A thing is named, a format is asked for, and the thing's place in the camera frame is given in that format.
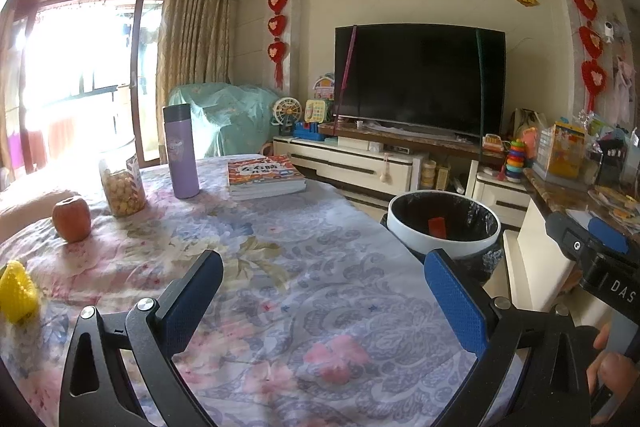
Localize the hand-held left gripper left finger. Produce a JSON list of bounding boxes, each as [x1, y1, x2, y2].
[[59, 251, 224, 427]]

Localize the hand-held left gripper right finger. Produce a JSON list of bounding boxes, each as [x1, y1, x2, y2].
[[424, 249, 596, 427]]

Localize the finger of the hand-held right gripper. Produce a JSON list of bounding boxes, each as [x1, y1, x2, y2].
[[544, 212, 603, 278], [586, 216, 640, 260]]

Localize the white waste bin black liner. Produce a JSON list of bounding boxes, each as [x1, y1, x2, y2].
[[381, 189, 503, 285]]

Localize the person's right hand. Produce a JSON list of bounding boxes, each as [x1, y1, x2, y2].
[[586, 323, 640, 408]]

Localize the marble top sideboard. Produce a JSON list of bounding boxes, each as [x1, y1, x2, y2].
[[502, 167, 640, 313]]

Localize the yellow printed box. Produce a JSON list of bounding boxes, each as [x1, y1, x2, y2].
[[545, 122, 586, 178]]

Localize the floral tablecloth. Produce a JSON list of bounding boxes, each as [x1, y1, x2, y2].
[[0, 153, 526, 427]]

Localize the clear popcorn snack bag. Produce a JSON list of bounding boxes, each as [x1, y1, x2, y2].
[[98, 152, 147, 219]]

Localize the stack of colourful books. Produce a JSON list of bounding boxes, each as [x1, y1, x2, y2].
[[226, 155, 307, 201]]

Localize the purple thermos bottle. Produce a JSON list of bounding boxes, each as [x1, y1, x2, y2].
[[162, 103, 201, 200]]

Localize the red apple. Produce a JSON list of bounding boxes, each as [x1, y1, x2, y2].
[[52, 195, 92, 243]]

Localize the yellow plastic toy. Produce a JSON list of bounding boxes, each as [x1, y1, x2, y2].
[[0, 260, 41, 325]]

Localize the white brown television cabinet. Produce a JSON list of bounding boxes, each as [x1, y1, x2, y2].
[[272, 123, 538, 230]]

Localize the teal covered armchair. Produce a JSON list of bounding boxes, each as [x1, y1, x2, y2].
[[167, 82, 283, 160]]

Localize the blue plastic toy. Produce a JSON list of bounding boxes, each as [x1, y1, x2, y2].
[[293, 122, 326, 140]]

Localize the ferris wheel toy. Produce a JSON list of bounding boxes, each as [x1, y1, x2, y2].
[[271, 97, 304, 128]]

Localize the black television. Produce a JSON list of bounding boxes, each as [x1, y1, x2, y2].
[[334, 24, 507, 138]]

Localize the green yellow toy telephone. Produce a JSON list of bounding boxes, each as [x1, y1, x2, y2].
[[306, 99, 333, 124]]

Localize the pink toy board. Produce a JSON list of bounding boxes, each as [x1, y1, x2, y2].
[[312, 74, 336, 102]]

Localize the beige patterned curtain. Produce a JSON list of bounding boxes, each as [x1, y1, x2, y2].
[[156, 0, 236, 165]]

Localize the glass balcony door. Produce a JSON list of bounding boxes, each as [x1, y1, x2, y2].
[[0, 0, 166, 172]]

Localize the colourful stacking ring toy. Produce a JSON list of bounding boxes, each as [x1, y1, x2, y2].
[[502, 139, 526, 182]]

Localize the red heart string decoration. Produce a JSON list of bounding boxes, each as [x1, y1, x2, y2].
[[268, 0, 291, 90], [563, 0, 608, 112]]

